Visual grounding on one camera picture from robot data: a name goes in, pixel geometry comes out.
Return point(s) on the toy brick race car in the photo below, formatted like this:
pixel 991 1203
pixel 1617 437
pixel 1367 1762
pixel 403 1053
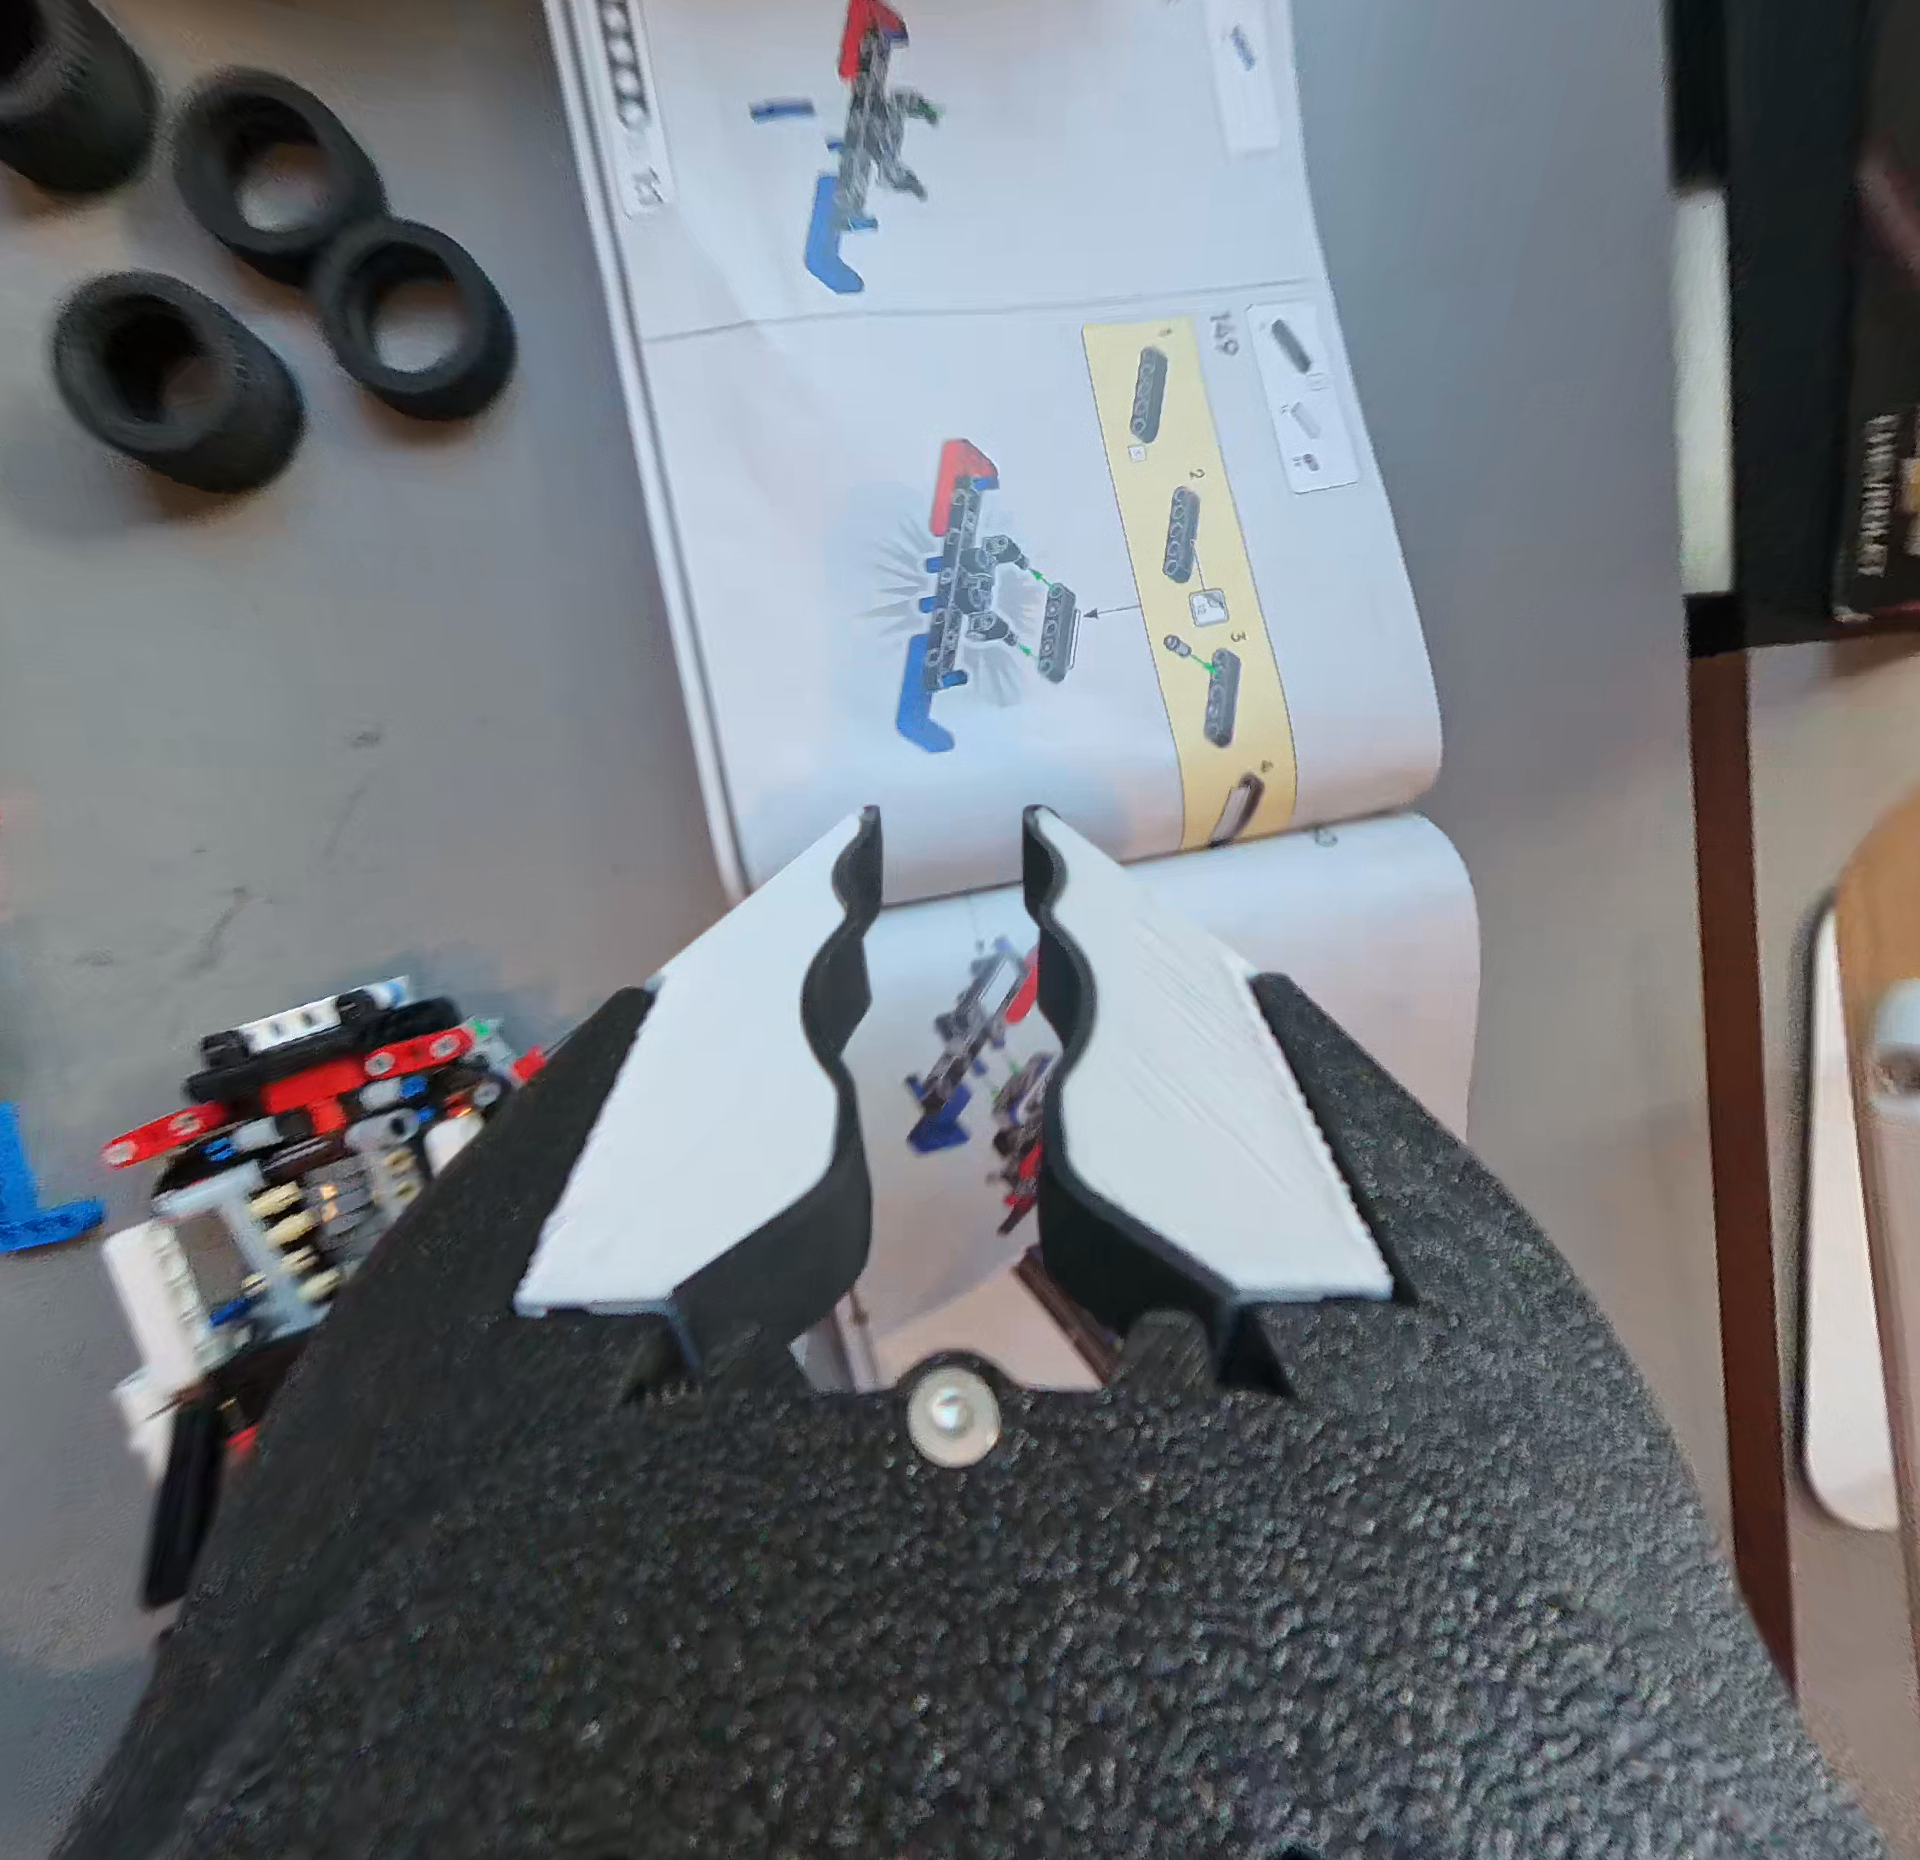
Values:
pixel 300 1184

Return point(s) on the instruction booklet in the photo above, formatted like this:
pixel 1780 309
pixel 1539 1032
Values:
pixel 977 390

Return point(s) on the black toy set box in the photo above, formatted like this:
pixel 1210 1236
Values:
pixel 1800 242

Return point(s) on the black rubber toy tire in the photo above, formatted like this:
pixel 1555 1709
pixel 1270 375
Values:
pixel 465 367
pixel 90 120
pixel 210 135
pixel 242 434

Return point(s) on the blue angled beam piece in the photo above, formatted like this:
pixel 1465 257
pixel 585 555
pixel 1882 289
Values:
pixel 28 1217

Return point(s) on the wooden document stand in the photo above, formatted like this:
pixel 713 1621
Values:
pixel 1874 1142

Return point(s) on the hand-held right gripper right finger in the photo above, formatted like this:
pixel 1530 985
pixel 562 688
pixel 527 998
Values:
pixel 1217 1124

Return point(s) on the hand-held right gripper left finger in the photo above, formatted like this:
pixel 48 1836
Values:
pixel 704 1109

